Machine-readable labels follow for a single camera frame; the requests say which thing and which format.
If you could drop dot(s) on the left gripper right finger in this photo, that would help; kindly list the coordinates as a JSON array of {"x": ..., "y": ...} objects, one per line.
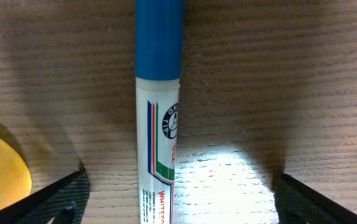
[{"x": 297, "y": 203}]

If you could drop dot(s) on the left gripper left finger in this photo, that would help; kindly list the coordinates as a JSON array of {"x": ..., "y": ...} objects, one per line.
[{"x": 64, "y": 201}]

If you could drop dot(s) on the blue whiteboard marker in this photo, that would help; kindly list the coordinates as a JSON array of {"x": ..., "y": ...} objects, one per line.
[{"x": 158, "y": 56}]

